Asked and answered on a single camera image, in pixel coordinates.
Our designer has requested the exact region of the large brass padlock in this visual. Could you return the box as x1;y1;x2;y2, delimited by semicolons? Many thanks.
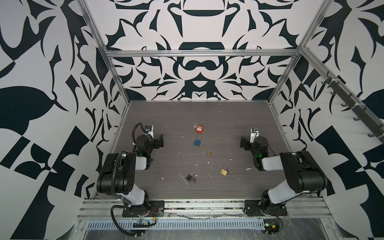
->
220;166;230;176

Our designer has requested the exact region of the blue padlock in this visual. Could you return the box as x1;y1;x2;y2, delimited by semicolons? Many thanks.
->
194;137;202;147

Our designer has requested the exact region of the red padlock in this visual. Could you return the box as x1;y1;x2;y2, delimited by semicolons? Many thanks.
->
194;122;204;134

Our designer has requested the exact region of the black padlock with keys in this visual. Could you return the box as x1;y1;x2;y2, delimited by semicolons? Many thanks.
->
179;173;197;185

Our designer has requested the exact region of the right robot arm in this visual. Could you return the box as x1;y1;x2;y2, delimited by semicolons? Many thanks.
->
240;136;328;216

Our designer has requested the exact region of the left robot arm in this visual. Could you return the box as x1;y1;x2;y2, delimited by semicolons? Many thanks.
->
97;123;164;215

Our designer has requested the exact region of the left green circuit board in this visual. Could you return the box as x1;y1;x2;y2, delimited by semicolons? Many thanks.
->
133;218;157;228

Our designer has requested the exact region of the green circuit board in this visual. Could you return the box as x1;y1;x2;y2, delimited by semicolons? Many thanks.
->
133;218;157;228
262;220;281;236

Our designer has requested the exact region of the right green circuit board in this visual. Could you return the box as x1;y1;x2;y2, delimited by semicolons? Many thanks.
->
262;220;281;236

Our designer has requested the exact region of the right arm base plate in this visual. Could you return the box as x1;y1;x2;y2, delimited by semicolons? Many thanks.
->
243;200;288;217

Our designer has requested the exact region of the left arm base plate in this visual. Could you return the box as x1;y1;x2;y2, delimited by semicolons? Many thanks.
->
122;201;165;218

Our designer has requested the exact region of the aluminium mounting rail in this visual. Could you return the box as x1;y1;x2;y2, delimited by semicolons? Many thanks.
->
77;198;332;219

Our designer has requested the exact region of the white slotted cable duct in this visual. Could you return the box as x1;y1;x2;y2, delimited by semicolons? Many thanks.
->
87;219;266;230

